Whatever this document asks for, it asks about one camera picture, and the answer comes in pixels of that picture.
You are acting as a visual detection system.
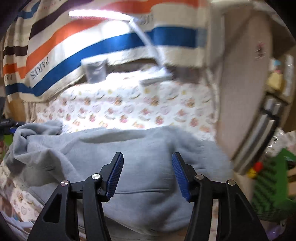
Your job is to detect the silver metal rail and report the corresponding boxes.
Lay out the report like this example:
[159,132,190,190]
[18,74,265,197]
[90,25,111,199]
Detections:
[233,95,287,175]

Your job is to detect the striped Paris blanket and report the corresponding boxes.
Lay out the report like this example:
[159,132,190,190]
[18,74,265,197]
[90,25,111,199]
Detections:
[3,1,210,102]

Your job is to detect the grey translucent cup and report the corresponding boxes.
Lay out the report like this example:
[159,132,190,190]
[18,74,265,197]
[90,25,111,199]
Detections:
[81,56,107,84]

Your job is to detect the green plastic basket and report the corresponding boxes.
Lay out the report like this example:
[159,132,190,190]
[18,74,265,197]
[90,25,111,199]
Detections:
[251,149,295,222]

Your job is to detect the red yellow toy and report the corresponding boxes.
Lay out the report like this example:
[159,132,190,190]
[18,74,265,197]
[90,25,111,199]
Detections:
[247,161,264,179]

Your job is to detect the grey sweat pants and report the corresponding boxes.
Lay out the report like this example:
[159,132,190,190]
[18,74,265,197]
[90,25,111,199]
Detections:
[4,121,233,235]

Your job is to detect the white LED desk lamp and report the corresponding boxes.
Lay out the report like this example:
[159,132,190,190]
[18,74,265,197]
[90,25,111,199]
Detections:
[68,9,174,86]

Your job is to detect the baby bear print bedsheet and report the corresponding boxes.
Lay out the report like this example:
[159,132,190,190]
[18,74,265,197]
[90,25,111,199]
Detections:
[1,71,216,240]

